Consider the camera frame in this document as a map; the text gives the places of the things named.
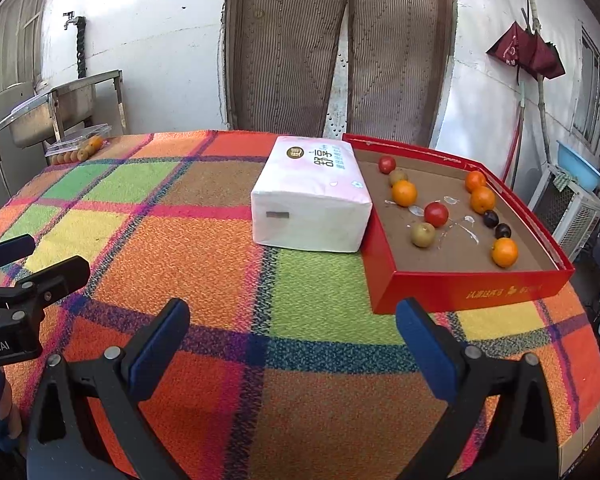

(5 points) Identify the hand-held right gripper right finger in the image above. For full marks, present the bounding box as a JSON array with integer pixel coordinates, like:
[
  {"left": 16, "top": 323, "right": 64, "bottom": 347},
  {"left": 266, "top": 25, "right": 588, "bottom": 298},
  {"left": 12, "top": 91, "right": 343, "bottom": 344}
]
[{"left": 395, "top": 297, "right": 573, "bottom": 480}]

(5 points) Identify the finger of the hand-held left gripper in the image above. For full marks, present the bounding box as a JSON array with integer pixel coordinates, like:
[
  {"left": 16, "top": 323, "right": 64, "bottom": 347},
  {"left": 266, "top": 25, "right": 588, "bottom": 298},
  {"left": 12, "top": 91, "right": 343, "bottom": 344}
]
[
  {"left": 0, "top": 234, "right": 37, "bottom": 270},
  {"left": 0, "top": 255, "right": 91, "bottom": 328}
]

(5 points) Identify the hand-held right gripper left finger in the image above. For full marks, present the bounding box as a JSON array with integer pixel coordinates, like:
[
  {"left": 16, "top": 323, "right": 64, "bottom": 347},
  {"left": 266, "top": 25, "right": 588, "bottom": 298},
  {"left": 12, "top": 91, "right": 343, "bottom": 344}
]
[{"left": 26, "top": 297, "right": 191, "bottom": 480}]

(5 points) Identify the red cardboard box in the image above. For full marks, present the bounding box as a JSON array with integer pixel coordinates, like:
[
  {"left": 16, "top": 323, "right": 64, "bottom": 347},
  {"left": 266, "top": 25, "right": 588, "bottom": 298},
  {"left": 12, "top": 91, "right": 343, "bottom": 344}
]
[{"left": 341, "top": 132, "right": 576, "bottom": 315}]

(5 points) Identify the person's left hand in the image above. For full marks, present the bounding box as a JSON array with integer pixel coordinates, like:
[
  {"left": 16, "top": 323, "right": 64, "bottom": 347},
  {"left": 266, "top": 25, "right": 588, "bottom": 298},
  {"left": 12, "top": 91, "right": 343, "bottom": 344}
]
[{"left": 0, "top": 367, "right": 23, "bottom": 456}]

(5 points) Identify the grey rounded panel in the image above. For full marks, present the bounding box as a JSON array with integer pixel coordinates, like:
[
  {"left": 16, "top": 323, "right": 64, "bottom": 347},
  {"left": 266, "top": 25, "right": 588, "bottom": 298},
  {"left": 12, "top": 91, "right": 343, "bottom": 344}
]
[{"left": 0, "top": 82, "right": 51, "bottom": 221}]

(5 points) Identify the row of small longans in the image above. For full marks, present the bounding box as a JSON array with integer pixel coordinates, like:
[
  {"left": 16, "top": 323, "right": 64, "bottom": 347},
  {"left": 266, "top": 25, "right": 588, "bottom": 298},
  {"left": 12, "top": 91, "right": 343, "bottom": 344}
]
[{"left": 50, "top": 147, "right": 92, "bottom": 166}]

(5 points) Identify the colourful plaid blanket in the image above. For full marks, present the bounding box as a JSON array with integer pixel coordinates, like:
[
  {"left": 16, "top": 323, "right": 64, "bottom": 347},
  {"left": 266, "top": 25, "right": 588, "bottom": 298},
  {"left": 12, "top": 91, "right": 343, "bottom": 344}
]
[{"left": 0, "top": 130, "right": 600, "bottom": 480}]

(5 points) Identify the clear plastic container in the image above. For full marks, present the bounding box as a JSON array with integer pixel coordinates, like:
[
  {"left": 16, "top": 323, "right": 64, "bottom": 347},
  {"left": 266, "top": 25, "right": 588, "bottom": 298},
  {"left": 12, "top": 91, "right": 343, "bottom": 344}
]
[{"left": 44, "top": 124, "right": 112, "bottom": 161}]

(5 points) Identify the metal sink on stand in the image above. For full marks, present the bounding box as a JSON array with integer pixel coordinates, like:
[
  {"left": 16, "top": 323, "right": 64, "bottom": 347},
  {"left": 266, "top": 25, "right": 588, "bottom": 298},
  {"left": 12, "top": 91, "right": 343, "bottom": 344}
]
[{"left": 0, "top": 69, "right": 128, "bottom": 151}]

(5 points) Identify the white tissue pack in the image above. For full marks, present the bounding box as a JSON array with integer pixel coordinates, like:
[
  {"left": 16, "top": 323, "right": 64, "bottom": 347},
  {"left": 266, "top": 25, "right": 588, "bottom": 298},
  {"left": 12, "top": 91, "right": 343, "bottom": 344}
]
[{"left": 250, "top": 135, "right": 372, "bottom": 253}]

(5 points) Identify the grey panelled door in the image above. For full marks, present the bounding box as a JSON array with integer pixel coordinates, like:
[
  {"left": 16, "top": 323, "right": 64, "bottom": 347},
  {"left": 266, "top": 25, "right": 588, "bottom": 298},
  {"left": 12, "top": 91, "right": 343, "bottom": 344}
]
[{"left": 0, "top": 0, "right": 56, "bottom": 93}]

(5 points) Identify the green checked cloth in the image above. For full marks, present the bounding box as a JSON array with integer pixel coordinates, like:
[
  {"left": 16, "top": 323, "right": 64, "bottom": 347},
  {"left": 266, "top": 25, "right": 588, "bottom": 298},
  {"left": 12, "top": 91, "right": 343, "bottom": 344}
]
[{"left": 550, "top": 170, "right": 581, "bottom": 192}]

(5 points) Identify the red pipe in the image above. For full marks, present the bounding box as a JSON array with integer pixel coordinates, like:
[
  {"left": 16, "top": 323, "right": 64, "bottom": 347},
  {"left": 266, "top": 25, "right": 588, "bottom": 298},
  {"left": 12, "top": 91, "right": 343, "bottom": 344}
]
[{"left": 510, "top": 100, "right": 526, "bottom": 181}]

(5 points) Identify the blue plastic basin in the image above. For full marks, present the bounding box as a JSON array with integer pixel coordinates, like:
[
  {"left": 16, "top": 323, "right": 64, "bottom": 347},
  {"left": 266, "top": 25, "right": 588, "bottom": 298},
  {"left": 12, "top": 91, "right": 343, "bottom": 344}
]
[{"left": 556, "top": 140, "right": 600, "bottom": 192}]

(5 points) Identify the pale wooden pole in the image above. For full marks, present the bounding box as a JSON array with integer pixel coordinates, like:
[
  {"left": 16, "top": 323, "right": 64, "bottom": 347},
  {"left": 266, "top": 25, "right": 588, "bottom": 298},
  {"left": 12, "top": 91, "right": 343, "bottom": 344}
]
[{"left": 512, "top": 0, "right": 553, "bottom": 171}]

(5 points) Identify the barred window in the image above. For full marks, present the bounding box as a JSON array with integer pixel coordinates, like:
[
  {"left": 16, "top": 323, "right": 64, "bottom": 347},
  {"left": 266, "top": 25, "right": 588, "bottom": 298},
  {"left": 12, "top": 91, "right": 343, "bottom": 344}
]
[{"left": 570, "top": 25, "right": 600, "bottom": 151}]

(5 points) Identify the dark red folded umbrella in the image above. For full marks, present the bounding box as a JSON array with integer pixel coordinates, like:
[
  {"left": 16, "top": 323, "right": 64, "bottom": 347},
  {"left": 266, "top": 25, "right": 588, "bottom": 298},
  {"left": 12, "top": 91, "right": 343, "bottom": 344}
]
[{"left": 486, "top": 21, "right": 566, "bottom": 86}]

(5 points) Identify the black faucet hose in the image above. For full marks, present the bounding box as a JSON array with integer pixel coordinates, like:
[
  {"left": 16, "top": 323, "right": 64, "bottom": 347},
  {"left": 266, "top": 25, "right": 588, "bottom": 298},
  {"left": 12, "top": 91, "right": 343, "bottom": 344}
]
[{"left": 75, "top": 16, "right": 88, "bottom": 78}]

